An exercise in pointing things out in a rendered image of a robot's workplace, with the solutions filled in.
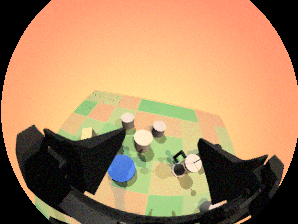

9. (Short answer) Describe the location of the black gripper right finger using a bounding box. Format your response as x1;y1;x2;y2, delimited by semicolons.
197;137;269;205

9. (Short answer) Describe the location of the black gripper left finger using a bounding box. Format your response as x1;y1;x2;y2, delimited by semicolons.
43;128;126;194

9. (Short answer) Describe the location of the blue cylinder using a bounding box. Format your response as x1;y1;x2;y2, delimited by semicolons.
108;155;136;183

